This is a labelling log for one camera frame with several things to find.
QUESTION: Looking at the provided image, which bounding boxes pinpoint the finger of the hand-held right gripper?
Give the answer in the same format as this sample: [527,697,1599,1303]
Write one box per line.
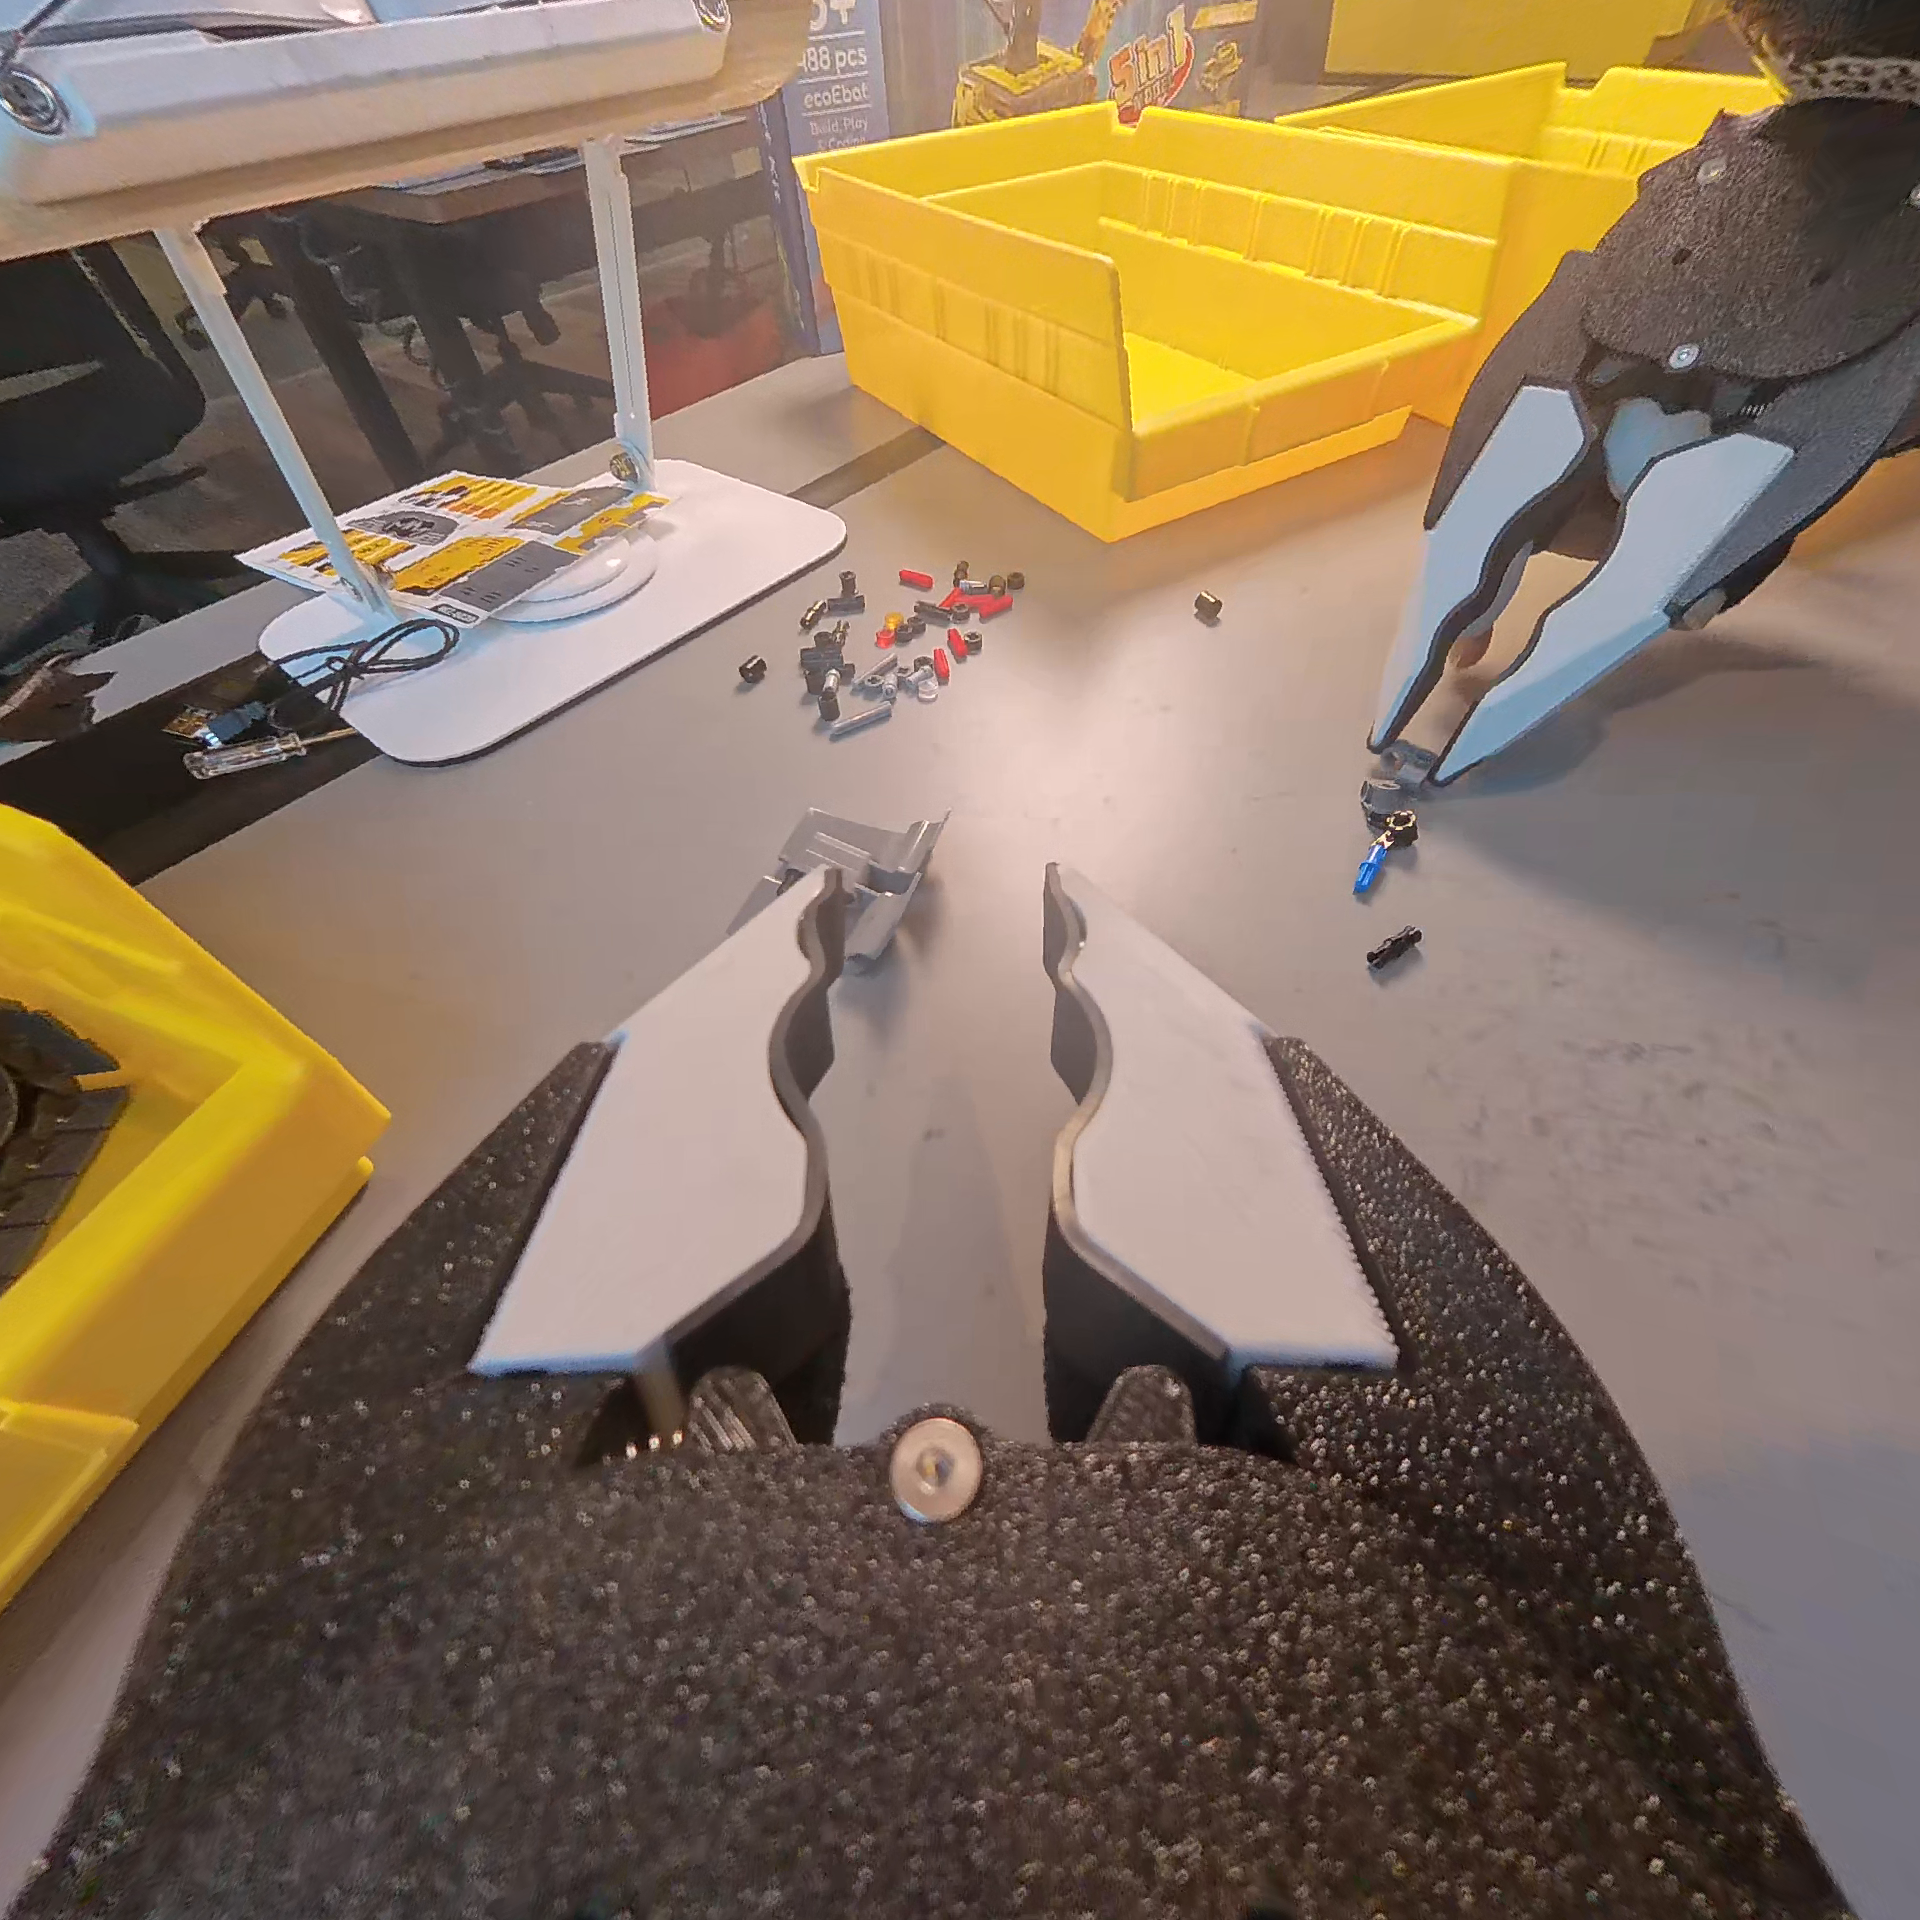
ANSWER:
[1368,382,1599,755]
[1424,435,1799,790]

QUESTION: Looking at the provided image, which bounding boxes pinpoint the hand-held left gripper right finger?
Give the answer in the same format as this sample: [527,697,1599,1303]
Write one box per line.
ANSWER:
[1040,861,1402,1442]

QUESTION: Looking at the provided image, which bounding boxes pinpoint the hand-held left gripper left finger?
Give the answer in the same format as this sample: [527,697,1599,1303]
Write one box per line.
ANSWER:
[468,863,854,1451]

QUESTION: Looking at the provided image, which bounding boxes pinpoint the yellow plastic bin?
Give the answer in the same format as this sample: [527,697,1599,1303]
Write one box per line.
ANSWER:
[0,803,394,1613]
[795,105,1513,545]
[1275,59,1920,570]

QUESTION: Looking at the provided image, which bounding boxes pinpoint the silver toy scoop part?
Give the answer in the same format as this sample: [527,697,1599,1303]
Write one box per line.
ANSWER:
[732,807,954,975]

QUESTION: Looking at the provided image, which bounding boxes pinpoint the pile of small toy parts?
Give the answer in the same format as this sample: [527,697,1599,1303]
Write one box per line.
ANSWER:
[736,564,1028,740]

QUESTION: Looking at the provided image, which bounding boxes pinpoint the grey desk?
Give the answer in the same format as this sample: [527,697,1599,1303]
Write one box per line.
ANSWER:
[0,351,1920,1920]

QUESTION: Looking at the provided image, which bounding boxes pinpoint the stacked yellow bins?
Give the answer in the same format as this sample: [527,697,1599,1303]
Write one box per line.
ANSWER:
[1329,0,1735,81]

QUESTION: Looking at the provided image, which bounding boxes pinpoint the white folding stand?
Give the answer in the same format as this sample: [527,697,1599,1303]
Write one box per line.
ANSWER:
[0,0,849,771]

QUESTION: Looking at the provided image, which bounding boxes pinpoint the yellow grey sticker sheet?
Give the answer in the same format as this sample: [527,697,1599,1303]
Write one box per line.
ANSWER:
[238,468,670,619]

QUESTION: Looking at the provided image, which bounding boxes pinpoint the blue toy box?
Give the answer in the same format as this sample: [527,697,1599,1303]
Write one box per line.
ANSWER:
[779,0,903,362]

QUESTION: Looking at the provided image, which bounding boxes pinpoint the black office chair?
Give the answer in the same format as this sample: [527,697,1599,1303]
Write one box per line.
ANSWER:
[0,247,212,634]
[434,263,578,436]

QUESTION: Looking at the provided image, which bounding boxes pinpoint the dark office table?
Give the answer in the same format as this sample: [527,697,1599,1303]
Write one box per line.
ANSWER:
[195,141,768,489]

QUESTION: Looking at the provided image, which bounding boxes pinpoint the open instruction booklet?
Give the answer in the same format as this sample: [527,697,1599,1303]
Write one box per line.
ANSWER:
[0,0,721,47]

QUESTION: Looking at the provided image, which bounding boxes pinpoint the black usb cable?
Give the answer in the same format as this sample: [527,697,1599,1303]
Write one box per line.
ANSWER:
[211,617,462,748]

